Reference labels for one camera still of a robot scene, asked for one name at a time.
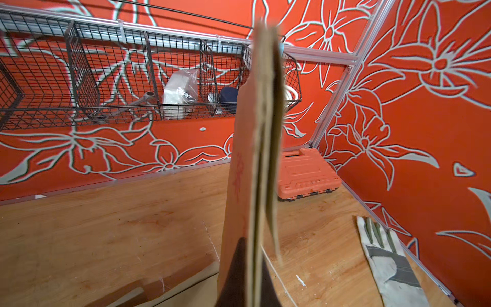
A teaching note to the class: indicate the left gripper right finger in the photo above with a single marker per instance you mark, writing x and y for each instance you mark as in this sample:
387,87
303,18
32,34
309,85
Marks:
268,294

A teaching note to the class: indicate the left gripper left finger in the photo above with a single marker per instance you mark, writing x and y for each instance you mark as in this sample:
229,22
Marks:
233,291

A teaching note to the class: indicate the kraft file bag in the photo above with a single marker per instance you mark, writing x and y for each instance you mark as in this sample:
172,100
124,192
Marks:
198,290
251,201

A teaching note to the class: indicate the red plastic tool case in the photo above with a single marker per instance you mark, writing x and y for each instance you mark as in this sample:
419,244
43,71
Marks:
304,173

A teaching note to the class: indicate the white grey work glove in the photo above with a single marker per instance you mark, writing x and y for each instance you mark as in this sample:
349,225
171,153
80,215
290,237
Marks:
395,279

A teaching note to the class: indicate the dark blue round object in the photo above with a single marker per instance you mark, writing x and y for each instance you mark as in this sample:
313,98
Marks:
228,99

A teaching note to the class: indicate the black wire basket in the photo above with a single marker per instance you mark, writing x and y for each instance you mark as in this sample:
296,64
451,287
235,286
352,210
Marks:
62,72

